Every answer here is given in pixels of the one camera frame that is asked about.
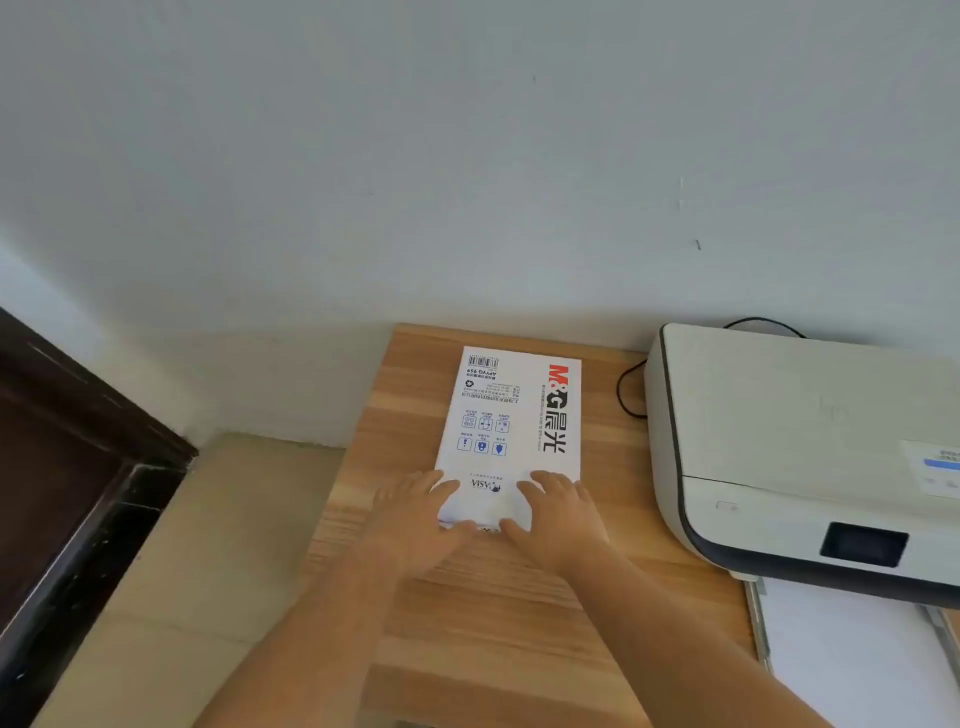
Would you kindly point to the person's left hand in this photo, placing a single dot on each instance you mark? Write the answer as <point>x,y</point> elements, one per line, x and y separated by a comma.
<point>409,517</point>

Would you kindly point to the person's right hand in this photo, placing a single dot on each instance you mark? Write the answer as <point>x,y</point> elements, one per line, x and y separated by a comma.
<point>562,525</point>

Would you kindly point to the white printed paper package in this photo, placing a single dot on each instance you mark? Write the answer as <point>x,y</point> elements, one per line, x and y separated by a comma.
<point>510,420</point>

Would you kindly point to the white printer tray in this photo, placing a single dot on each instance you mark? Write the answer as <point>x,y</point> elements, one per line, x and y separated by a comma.
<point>756,615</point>

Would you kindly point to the white paper stack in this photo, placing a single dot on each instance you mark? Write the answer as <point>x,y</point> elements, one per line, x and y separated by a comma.
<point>847,660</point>

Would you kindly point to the person's right forearm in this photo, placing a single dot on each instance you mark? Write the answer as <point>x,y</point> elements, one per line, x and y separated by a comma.
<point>675,660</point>

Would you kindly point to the person's left forearm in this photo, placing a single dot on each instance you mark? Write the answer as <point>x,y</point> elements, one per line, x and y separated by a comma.
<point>315,645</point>

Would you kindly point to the white printer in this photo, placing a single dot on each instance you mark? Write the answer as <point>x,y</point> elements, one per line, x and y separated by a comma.
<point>787,420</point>

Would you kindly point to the dark wooden furniture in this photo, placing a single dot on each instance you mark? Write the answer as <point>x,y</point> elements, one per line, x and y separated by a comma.
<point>60,487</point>

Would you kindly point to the white sticker blue stripe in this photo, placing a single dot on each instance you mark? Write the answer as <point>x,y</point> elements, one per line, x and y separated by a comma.
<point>937,472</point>

